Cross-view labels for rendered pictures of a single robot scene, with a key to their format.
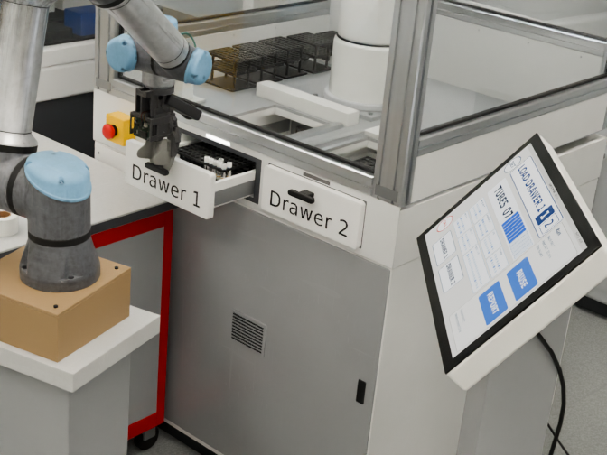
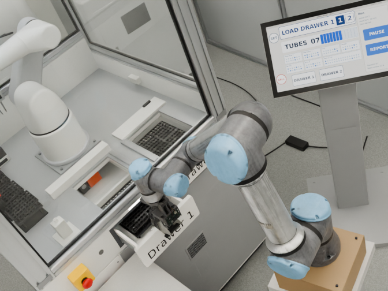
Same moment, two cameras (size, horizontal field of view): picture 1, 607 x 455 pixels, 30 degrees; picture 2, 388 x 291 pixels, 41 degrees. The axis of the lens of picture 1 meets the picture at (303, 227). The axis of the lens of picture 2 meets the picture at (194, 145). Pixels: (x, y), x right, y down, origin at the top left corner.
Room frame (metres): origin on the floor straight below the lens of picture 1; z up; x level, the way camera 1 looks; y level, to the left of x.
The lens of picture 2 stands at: (1.82, 1.46, 2.34)
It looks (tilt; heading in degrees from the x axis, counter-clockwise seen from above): 41 degrees down; 290
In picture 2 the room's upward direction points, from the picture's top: 23 degrees counter-clockwise
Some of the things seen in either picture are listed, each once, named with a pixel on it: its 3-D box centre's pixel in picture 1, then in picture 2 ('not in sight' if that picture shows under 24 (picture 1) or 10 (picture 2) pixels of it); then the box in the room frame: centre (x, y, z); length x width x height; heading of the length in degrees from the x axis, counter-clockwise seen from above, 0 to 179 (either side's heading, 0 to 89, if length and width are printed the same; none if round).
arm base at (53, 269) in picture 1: (60, 250); (315, 238); (1.93, 0.45, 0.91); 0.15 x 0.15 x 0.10
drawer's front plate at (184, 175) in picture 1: (168, 178); (168, 230); (2.46, 0.32, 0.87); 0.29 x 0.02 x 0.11; 51
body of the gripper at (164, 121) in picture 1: (154, 111); (161, 207); (2.42, 0.36, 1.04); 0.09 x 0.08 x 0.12; 141
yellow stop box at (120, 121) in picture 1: (119, 128); (81, 278); (2.77, 0.50, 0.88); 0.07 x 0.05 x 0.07; 51
